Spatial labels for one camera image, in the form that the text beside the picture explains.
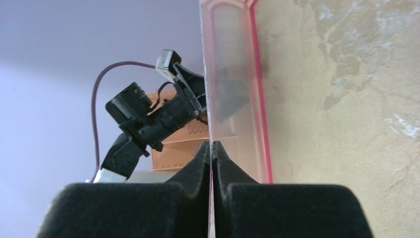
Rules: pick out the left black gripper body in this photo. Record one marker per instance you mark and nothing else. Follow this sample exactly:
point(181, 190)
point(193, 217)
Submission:
point(190, 87)

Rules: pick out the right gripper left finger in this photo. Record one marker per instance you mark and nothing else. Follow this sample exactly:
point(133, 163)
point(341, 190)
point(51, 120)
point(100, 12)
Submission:
point(176, 208)

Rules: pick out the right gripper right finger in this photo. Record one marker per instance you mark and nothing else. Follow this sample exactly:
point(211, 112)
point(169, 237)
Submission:
point(245, 208)

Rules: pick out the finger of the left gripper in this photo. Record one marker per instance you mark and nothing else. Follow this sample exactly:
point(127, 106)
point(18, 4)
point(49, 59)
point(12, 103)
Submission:
point(229, 98)

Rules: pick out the pink wooden photo frame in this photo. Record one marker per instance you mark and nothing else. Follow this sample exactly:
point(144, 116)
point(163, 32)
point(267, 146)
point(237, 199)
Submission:
point(234, 26)

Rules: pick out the clear acrylic glass sheet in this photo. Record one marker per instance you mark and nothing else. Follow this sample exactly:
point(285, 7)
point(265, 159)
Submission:
point(229, 68)

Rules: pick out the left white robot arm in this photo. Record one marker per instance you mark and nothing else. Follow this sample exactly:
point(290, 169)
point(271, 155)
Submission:
point(145, 123)

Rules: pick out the orange plastic desk organizer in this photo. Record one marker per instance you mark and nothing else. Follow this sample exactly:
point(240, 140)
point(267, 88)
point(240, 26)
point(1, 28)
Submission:
point(181, 147)

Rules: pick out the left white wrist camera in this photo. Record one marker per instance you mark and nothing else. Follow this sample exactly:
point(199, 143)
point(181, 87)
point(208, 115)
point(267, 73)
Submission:
point(165, 62)

